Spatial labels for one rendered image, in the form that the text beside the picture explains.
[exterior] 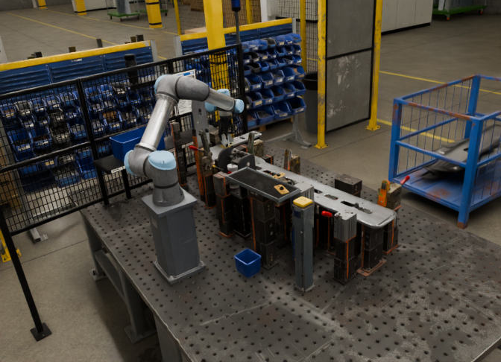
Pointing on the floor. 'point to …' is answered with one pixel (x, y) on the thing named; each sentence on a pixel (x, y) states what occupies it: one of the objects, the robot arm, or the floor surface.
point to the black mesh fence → (41, 331)
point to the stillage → (452, 156)
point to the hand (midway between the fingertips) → (225, 144)
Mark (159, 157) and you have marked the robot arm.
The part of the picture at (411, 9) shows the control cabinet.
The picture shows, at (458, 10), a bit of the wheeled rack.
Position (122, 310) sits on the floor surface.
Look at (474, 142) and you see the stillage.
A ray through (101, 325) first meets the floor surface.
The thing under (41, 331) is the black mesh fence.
